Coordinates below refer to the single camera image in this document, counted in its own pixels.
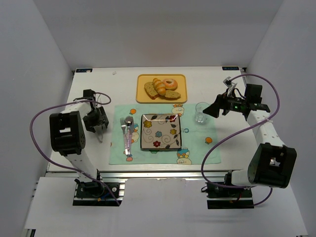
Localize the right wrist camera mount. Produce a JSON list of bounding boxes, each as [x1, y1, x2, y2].
[[223, 77, 237, 97]]

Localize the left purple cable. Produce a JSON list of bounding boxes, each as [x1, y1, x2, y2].
[[29, 92, 121, 206]]

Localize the clear drinking glass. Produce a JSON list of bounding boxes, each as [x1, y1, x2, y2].
[[195, 102, 211, 123]]

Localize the orange glazed donut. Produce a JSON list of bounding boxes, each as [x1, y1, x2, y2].
[[162, 79, 178, 90]]

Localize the fork with pink handle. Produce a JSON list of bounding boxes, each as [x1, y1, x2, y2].
[[120, 118, 128, 155]]

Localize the metal tongs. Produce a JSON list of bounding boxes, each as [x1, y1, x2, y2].
[[94, 106, 104, 143]]

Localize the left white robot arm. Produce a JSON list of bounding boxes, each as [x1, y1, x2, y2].
[[49, 89, 109, 183]]

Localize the croissant bread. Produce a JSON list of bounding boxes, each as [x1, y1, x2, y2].
[[153, 78, 166, 96]]

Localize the green cartoon placemat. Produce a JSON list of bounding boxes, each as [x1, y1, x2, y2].
[[109, 104, 218, 165]]

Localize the bread slice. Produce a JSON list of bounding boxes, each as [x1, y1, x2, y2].
[[164, 90, 181, 100], [144, 82, 160, 100]]

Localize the square floral plate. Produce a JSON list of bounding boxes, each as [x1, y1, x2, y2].
[[140, 114, 182, 151]]

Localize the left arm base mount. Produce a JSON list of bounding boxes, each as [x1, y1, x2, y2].
[[73, 174, 124, 206]]

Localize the left bread slice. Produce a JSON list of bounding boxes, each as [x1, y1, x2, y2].
[[144, 82, 160, 100]]

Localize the yellow tray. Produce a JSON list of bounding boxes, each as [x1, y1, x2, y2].
[[136, 74, 188, 104]]

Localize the aluminium table rail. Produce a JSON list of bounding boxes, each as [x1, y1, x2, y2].
[[44, 170, 247, 180]]

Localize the spoon with pink handle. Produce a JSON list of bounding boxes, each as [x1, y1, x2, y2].
[[125, 116, 134, 157]]

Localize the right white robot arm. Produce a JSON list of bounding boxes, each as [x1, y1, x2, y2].
[[203, 84, 297, 188]]

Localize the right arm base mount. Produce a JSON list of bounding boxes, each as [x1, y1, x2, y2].
[[201, 183, 254, 210]]

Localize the right bread slice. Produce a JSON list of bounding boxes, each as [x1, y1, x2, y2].
[[164, 90, 181, 100]]

